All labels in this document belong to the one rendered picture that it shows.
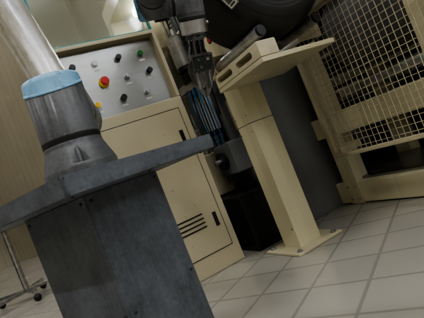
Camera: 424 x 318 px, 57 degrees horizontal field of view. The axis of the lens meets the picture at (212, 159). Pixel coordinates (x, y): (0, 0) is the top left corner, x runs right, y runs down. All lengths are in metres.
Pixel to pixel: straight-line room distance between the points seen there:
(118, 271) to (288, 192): 1.08
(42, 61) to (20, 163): 8.24
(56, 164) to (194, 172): 1.06
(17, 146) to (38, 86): 8.37
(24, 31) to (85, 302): 0.78
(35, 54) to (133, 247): 0.65
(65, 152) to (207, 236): 1.11
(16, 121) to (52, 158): 8.26
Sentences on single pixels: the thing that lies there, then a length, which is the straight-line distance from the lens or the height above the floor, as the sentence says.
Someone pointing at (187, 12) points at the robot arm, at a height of 0.99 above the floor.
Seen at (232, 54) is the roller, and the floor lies 0.89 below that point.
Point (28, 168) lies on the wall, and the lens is 9.27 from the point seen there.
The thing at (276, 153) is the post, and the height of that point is 0.45.
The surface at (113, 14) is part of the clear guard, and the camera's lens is 2.13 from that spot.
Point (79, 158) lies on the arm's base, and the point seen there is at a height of 0.65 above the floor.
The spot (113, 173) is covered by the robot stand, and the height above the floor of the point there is 0.58.
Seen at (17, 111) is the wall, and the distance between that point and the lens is 9.18.
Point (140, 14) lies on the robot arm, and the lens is 1.29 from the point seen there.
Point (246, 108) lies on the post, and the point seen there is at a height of 0.69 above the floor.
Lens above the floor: 0.53
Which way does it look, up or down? level
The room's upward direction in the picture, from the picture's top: 22 degrees counter-clockwise
